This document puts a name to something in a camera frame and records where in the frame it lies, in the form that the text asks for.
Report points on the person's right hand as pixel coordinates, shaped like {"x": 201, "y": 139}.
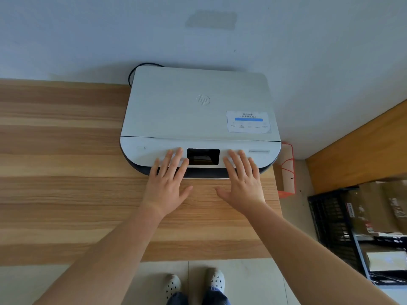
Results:
{"x": 246, "y": 190}

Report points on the person's left hand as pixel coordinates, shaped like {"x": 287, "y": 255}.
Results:
{"x": 165, "y": 190}

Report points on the person's left thumb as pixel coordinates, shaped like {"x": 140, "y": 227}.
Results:
{"x": 186, "y": 193}

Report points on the person's right middle finger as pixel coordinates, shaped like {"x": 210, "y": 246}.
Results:
{"x": 236, "y": 162}

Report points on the person's right little finger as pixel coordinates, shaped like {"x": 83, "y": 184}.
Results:
{"x": 255, "y": 169}

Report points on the person's left little finger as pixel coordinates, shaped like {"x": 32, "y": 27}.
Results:
{"x": 154, "y": 168}

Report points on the person's right thumb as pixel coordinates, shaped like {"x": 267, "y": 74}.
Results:
{"x": 223, "y": 193}

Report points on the person's left middle finger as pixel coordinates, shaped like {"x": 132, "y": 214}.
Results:
{"x": 176, "y": 162}

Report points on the person's right forearm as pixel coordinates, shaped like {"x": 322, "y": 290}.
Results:
{"x": 305, "y": 260}

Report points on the person's left forearm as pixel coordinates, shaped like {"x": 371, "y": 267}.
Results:
{"x": 108, "y": 260}

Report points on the white label sticker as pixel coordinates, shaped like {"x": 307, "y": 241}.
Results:
{"x": 248, "y": 121}

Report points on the white printer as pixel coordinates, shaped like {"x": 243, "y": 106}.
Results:
{"x": 178, "y": 104}

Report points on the person's right white clog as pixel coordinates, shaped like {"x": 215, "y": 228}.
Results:
{"x": 215, "y": 279}

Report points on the person's white clog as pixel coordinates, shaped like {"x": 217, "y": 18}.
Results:
{"x": 215, "y": 279}
{"x": 172, "y": 286}

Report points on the black plastic crate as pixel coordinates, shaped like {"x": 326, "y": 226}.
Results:
{"x": 330, "y": 225}

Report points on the person's left white clog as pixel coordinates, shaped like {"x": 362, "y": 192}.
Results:
{"x": 172, "y": 286}

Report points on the person's blue jeans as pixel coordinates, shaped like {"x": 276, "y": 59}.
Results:
{"x": 213, "y": 298}

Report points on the brown cardboard box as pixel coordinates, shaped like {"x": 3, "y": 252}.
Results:
{"x": 372, "y": 209}

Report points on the white flat box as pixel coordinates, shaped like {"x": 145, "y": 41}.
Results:
{"x": 386, "y": 261}

